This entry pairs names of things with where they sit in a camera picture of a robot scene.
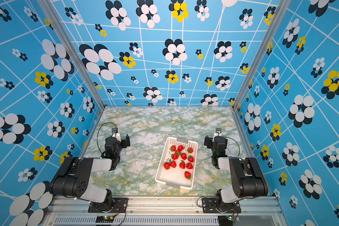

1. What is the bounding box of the white perforated plastic basket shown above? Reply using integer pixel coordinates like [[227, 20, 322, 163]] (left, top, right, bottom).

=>
[[155, 137, 198, 190]]

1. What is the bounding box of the clear plastic clamshell container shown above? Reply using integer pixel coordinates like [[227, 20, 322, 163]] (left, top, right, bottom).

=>
[[121, 157, 153, 179]]

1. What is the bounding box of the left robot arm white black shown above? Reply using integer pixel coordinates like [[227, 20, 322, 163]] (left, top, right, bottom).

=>
[[49, 135, 131, 212]]

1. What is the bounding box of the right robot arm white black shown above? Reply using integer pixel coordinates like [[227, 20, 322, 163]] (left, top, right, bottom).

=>
[[204, 136, 268, 213]]

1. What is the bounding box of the red strawberry basket middle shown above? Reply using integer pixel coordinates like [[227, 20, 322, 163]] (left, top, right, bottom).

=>
[[180, 153, 187, 160]]

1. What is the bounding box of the red strawberry near basket front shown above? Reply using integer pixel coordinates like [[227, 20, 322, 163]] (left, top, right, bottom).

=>
[[184, 171, 192, 180]]

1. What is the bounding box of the red strawberry basket left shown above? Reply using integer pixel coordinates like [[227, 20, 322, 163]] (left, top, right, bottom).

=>
[[171, 153, 179, 160]]

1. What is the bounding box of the green circuit board left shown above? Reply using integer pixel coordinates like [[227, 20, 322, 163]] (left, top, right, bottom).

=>
[[96, 216, 114, 223]]

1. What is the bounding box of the green circuit board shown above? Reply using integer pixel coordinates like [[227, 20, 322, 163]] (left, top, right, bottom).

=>
[[218, 216, 239, 226], [96, 216, 114, 223]]

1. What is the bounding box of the green circuit board right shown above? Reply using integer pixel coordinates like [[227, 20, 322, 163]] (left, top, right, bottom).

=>
[[218, 216, 239, 226]]

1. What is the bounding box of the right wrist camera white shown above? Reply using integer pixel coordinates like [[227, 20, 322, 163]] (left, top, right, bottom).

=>
[[213, 127, 222, 141]]

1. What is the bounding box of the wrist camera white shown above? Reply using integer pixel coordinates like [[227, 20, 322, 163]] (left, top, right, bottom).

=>
[[112, 127, 121, 141], [213, 127, 222, 141]]

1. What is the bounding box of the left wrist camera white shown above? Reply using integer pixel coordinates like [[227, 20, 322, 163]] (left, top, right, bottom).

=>
[[112, 127, 121, 141]]

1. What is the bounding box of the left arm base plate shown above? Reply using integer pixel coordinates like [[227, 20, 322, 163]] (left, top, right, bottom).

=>
[[88, 197, 129, 213]]

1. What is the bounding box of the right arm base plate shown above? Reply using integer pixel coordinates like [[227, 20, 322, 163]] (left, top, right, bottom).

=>
[[201, 197, 242, 214]]

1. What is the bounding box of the aluminium front rail frame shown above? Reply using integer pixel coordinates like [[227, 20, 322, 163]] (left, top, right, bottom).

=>
[[42, 196, 288, 226]]

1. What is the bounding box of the left aluminium corner post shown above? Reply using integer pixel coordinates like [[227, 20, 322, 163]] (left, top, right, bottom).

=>
[[38, 1, 105, 111]]

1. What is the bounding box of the aluminium corner post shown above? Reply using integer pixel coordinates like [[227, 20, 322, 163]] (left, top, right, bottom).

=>
[[233, 0, 291, 112], [38, 1, 105, 111]]

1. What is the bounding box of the right aluminium corner post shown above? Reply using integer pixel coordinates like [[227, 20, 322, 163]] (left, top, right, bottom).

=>
[[233, 0, 291, 112]]

